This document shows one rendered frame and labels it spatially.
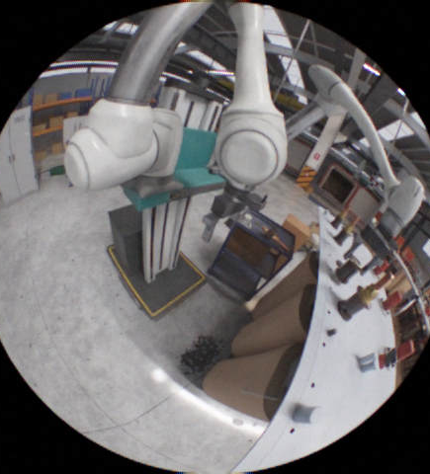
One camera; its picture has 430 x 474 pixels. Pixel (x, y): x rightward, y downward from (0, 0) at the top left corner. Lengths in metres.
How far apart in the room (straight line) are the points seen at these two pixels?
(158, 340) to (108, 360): 0.57
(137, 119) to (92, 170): 0.12
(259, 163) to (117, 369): 1.71
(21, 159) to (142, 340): 3.97
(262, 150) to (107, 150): 0.26
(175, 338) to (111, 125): 1.63
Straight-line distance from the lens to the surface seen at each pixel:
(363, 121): 0.69
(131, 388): 1.68
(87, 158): 0.32
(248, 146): 0.19
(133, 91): 0.34
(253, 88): 0.27
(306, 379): 0.40
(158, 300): 1.41
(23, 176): 4.26
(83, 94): 7.38
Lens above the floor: 1.63
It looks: 40 degrees down
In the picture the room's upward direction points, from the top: 24 degrees clockwise
